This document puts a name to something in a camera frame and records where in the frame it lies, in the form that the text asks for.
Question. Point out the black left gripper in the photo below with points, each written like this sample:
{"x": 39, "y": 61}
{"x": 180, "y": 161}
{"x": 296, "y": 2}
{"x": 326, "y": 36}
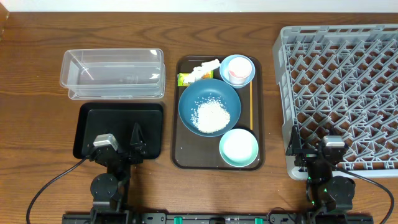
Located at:
{"x": 138, "y": 152}

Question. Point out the yellow green snack wrapper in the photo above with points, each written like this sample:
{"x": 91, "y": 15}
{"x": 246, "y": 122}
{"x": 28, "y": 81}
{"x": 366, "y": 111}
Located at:
{"x": 186, "y": 79}

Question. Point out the mint green bowl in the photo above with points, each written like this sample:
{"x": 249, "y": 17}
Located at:
{"x": 239, "y": 148}

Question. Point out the white pink cup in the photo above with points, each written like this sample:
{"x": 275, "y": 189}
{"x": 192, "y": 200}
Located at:
{"x": 239, "y": 69}

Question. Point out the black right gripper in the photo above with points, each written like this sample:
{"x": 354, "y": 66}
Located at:
{"x": 295, "y": 147}

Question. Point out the grey dishwasher rack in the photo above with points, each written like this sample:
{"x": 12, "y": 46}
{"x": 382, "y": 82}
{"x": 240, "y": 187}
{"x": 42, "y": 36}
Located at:
{"x": 343, "y": 78}

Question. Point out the light blue small bowl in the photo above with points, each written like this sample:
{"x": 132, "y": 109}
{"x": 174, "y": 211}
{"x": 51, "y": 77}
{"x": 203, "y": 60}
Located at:
{"x": 224, "y": 70}

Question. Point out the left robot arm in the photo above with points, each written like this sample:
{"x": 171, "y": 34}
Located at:
{"x": 110, "y": 189}

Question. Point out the wooden chopstick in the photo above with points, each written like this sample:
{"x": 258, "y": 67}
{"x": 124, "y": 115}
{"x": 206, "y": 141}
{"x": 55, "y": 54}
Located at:
{"x": 251, "y": 106}

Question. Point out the clear plastic bin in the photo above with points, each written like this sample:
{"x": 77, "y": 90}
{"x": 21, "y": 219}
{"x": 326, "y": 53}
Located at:
{"x": 113, "y": 74}

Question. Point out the black plastic tray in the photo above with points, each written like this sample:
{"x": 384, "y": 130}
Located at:
{"x": 119, "y": 119}

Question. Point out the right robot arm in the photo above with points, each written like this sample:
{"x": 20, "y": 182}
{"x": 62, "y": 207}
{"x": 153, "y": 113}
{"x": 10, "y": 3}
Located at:
{"x": 331, "y": 196}

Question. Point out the dark blue plate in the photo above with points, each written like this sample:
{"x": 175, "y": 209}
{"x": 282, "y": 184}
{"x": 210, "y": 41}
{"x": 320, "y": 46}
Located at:
{"x": 202, "y": 91}

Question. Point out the white napkin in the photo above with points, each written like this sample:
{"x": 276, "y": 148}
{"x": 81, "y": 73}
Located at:
{"x": 206, "y": 67}

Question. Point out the pile of white rice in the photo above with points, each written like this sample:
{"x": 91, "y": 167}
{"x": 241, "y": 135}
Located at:
{"x": 210, "y": 116}

